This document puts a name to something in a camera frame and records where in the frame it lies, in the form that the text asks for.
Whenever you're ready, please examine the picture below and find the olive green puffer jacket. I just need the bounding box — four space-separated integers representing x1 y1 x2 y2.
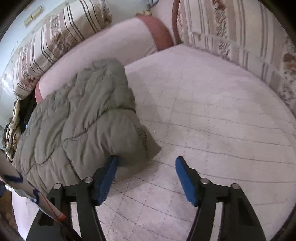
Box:
13 59 161 194

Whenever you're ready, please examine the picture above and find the black clothes pile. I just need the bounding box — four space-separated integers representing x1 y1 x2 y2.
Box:
19 90 37 133

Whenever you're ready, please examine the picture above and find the pink quilted round bed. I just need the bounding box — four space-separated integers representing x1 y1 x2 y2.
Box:
96 45 295 240

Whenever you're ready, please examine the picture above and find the beige brown patterned blanket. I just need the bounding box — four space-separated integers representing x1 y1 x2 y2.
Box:
3 99 22 163

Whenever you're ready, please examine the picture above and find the pink bolster cushion centre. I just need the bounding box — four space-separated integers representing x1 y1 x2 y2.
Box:
35 15 174 103

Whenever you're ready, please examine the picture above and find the pink bolster cushion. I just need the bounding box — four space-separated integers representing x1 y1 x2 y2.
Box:
151 0 182 45
35 15 174 103

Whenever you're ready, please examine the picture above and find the striped floral pillow left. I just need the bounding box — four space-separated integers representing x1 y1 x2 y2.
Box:
1 1 112 99

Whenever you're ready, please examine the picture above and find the striped floral pillow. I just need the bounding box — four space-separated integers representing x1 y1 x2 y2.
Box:
177 1 295 111
1 1 112 99

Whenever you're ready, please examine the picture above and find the striped floral pillow right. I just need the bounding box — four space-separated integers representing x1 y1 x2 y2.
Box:
177 1 295 111

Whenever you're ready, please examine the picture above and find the pink bolster cushion right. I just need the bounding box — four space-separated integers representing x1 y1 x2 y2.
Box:
151 0 182 45

